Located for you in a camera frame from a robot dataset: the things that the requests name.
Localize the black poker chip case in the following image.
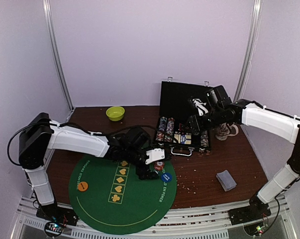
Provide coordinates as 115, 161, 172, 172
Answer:
153, 81, 211, 153

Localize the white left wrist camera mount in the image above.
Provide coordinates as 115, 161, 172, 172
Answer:
145, 148, 165, 165

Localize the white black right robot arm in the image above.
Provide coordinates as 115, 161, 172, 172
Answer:
188, 85, 300, 220

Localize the silver case handle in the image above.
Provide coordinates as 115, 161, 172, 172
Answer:
170, 147, 194, 157

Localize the blue texas holdem card box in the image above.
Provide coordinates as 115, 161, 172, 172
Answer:
174, 134, 192, 144

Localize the red cream poker chip stack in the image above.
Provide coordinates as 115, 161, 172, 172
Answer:
154, 161, 165, 171

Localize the silver aluminium frame post left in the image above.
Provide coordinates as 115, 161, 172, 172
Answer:
42, 0, 74, 111

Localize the white patterned ceramic mug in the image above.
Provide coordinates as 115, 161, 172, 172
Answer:
215, 123, 239, 141

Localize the lime green plastic bowl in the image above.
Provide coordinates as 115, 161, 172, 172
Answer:
106, 106, 125, 121

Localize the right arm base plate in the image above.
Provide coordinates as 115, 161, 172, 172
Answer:
228, 206, 272, 225

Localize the round green poker mat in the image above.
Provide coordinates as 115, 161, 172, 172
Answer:
69, 155, 177, 235

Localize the orange big blind button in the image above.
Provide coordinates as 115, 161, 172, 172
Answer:
77, 181, 89, 192

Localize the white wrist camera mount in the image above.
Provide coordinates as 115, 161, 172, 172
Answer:
145, 148, 165, 165
189, 98, 210, 117

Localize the silver aluminium frame post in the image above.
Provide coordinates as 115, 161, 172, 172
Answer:
42, 0, 74, 111
233, 0, 263, 102

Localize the blue small blind button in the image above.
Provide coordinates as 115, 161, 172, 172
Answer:
161, 173, 173, 183

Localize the blue playing card deck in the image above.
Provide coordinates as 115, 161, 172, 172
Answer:
216, 170, 237, 192

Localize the silver aluminium frame post right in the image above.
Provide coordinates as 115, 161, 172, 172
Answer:
233, 0, 263, 102

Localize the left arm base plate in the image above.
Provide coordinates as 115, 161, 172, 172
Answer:
36, 205, 79, 226

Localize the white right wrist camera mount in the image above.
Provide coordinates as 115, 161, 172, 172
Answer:
189, 98, 210, 117

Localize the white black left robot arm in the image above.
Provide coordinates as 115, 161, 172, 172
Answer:
18, 113, 165, 221

